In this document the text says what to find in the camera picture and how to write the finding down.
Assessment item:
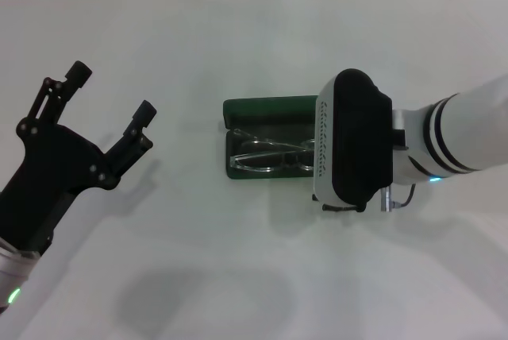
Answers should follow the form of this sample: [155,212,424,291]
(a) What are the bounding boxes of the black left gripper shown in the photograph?
[0,60,158,254]

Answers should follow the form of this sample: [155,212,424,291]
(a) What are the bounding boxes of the clear plastic glasses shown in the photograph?
[229,128,319,175]

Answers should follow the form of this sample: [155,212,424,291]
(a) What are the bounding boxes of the green glasses case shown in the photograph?
[221,95,321,180]

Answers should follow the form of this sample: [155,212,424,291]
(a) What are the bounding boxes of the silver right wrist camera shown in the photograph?
[312,68,394,207]

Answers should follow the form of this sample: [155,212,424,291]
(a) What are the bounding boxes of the black right camera cable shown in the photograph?
[311,194,365,214]

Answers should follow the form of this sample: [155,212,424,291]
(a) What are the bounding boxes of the right gripper cable with plug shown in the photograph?
[379,184,417,213]

